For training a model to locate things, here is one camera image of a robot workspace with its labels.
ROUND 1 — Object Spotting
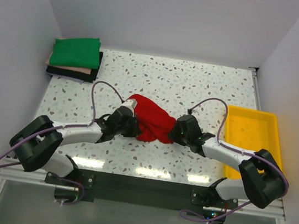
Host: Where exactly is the red t shirt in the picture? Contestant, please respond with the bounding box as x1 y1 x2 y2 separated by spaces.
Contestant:
129 94 177 144

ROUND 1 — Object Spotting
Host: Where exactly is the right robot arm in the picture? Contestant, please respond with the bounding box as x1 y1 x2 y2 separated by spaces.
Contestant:
169 114 289 209

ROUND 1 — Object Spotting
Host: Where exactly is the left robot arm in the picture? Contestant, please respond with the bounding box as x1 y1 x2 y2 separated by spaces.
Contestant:
9 106 142 185

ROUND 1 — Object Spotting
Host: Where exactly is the pink folded t shirt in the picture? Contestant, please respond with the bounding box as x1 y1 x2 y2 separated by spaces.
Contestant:
45 60 92 75

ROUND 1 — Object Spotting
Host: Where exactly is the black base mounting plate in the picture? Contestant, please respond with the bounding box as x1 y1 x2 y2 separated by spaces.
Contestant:
45 169 238 213

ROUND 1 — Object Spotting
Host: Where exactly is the yellow plastic tray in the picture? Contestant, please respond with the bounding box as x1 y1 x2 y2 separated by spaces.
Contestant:
225 105 282 168

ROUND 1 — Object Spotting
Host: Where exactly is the green folded t shirt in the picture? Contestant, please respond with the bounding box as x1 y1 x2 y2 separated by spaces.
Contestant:
49 38 101 70

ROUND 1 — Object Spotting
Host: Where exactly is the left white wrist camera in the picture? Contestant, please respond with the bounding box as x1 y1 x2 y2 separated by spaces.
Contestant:
121 99 137 114

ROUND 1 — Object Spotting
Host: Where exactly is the aluminium frame rail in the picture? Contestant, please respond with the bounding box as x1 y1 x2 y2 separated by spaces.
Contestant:
0 31 299 224

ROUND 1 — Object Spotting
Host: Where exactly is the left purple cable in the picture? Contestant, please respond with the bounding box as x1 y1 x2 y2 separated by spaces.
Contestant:
0 67 127 213

